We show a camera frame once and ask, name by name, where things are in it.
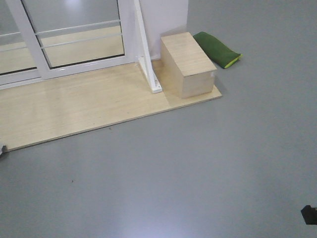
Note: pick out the light wooden box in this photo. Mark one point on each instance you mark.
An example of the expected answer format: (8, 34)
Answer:
(191, 70)

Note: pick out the white framed sliding glass door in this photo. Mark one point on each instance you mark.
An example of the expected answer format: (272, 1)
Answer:
(66, 37)

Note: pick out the light wooden floor platform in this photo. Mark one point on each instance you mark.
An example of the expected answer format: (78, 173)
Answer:
(56, 108)

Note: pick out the green rolled mat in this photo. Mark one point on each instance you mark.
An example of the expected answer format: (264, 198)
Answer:
(216, 50)

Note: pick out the white diagonal support brace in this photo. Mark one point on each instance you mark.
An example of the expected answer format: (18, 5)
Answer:
(143, 58)

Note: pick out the fixed white framed glass panel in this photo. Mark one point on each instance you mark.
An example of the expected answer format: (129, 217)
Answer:
(16, 63)

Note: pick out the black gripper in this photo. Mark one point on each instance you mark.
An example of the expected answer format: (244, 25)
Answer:
(309, 214)

